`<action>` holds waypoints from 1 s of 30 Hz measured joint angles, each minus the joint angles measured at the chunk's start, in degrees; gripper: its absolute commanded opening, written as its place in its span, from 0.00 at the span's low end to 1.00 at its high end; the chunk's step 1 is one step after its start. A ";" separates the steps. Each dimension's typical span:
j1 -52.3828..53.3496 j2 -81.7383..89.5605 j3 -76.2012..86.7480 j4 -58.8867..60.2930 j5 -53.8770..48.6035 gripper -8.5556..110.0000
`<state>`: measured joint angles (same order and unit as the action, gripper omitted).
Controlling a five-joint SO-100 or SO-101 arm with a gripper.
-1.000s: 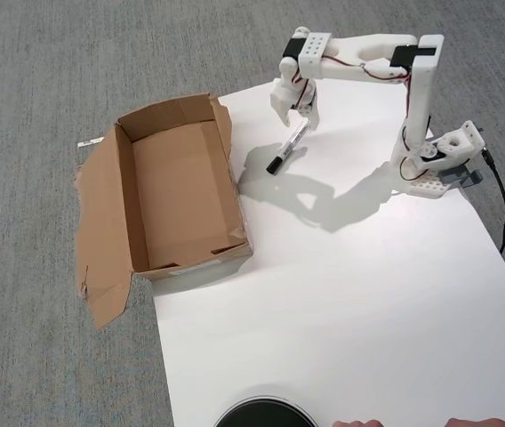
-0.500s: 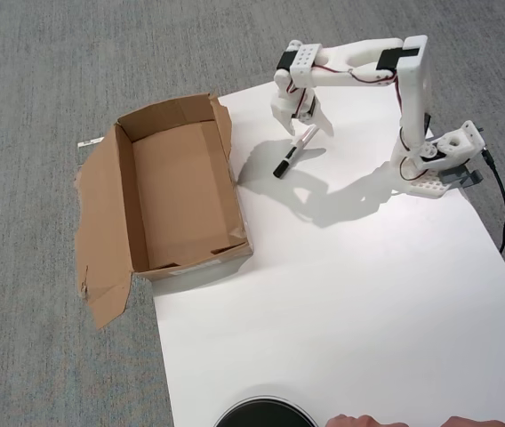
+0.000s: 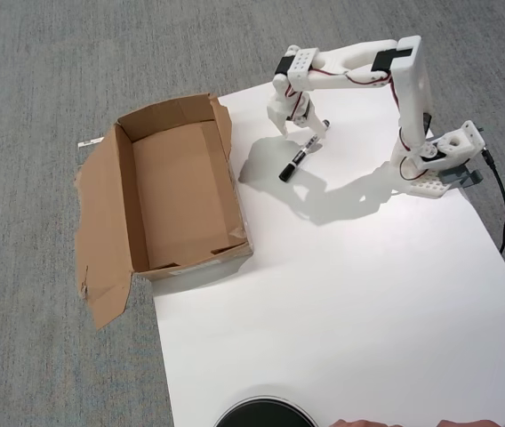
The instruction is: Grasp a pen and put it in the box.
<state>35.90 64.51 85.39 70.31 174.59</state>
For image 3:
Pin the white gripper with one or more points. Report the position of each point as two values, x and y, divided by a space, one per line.
280 113

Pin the black and white marker pen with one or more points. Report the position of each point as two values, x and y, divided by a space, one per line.
289 171

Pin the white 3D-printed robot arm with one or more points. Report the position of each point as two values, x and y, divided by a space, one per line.
408 89

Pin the open brown cardboard box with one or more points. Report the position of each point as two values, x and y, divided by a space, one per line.
177 187

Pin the person left hand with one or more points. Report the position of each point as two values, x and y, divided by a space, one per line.
363 424

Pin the person right hand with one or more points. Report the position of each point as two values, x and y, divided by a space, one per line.
468 424

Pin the grey table clamp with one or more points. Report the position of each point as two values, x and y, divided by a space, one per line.
457 178

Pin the white paper label strip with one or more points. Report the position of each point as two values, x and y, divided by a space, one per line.
89 142

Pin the black round disc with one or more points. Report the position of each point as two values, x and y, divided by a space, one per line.
266 413

